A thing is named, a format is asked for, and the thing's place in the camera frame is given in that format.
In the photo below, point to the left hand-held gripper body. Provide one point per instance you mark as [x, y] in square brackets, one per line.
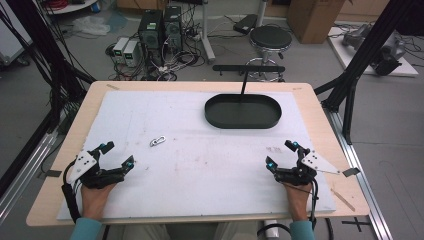
[87, 164]

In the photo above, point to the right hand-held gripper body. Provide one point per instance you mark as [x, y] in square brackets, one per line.
[315, 162]

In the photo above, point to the silver metal carabiner clip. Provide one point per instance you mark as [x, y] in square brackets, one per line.
[157, 141]

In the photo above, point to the black stand with oval tray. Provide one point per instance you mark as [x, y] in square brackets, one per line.
[242, 111]

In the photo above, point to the person's left hand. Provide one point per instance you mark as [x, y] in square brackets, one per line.
[95, 200]

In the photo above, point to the person's right hand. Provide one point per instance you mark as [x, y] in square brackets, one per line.
[297, 200]

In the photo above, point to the black tape piece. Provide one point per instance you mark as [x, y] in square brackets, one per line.
[351, 172]
[53, 173]

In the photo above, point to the thin wooden stick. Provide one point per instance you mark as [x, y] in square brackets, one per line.
[343, 200]

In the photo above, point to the white foam mat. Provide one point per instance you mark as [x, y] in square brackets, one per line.
[200, 173]

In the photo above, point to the white power supply unit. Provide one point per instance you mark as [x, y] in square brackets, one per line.
[119, 49]
[131, 53]

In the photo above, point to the white floor platform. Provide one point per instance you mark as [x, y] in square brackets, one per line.
[353, 65]

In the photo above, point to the black round stool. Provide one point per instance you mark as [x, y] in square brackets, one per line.
[270, 38]

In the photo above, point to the black computer tower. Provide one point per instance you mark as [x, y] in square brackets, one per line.
[150, 36]
[173, 28]

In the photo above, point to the clear plastic bag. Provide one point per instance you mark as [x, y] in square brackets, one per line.
[90, 26]

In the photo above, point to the brown cardboard box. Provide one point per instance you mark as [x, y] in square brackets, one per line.
[313, 20]

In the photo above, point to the black flat device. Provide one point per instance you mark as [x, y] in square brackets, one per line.
[245, 24]

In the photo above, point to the grey and black machine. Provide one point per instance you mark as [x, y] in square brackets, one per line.
[386, 50]

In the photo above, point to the white table leg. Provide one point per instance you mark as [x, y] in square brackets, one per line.
[207, 36]

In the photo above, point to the white round table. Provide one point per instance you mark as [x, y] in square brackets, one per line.
[71, 7]

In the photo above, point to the white board panel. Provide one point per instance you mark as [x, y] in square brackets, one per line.
[11, 33]

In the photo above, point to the aluminium rail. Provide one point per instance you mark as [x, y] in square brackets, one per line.
[23, 173]
[358, 173]

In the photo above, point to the black metal frame post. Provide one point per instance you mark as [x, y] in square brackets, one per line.
[363, 56]
[43, 50]

